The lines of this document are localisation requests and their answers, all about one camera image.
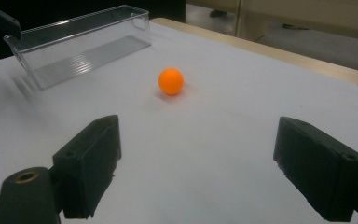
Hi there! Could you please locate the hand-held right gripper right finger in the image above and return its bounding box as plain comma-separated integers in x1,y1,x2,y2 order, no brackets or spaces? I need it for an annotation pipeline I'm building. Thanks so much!
272,116,358,223

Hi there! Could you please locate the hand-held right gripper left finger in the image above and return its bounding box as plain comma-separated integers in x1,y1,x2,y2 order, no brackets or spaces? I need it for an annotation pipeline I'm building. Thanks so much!
51,114,123,220

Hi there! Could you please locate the orange ball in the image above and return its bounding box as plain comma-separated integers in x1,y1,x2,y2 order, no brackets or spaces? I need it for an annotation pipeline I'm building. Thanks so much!
158,67,186,96

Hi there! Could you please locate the white table sheet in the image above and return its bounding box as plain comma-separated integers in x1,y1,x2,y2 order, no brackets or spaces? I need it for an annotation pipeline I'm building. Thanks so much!
0,21,358,224

